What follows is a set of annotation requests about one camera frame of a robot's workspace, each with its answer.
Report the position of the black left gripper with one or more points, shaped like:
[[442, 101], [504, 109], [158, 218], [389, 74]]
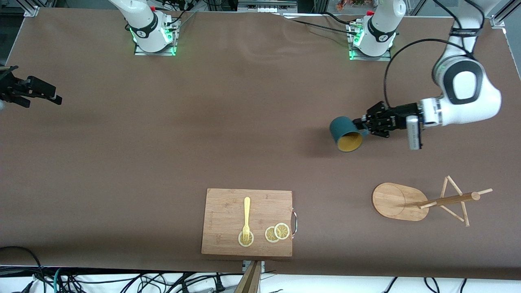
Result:
[[401, 114]]

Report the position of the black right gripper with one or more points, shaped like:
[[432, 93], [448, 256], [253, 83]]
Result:
[[9, 90]]

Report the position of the teal cup with yellow inside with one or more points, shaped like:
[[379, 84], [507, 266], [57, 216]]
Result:
[[342, 128]]

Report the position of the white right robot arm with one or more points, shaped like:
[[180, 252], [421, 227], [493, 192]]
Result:
[[142, 24]]

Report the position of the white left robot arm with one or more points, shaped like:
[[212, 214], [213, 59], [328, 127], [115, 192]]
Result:
[[480, 106]]

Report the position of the wooden cup rack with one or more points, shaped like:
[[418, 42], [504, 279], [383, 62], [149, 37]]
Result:
[[395, 201]]

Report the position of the brown table cover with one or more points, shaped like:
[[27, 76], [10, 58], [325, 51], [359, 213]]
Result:
[[260, 122]]

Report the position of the lemon slice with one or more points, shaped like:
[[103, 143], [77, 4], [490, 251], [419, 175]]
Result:
[[281, 231], [241, 241]]

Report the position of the white power strip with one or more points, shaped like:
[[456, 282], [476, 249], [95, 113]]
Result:
[[266, 6]]

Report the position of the yellow plastic fork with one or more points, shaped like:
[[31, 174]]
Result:
[[246, 211]]

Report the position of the bamboo cutting board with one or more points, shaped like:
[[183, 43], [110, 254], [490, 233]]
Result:
[[224, 211]]

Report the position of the wooden beam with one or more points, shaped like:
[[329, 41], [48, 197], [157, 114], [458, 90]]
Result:
[[250, 283]]

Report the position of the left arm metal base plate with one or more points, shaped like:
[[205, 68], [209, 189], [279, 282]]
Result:
[[384, 58]]

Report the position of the aluminium frame corner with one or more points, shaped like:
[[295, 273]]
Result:
[[32, 9], [502, 18]]

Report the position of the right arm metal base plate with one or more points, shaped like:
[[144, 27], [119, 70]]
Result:
[[167, 51]]

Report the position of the metal table bracket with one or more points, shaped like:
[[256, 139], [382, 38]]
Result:
[[263, 265]]

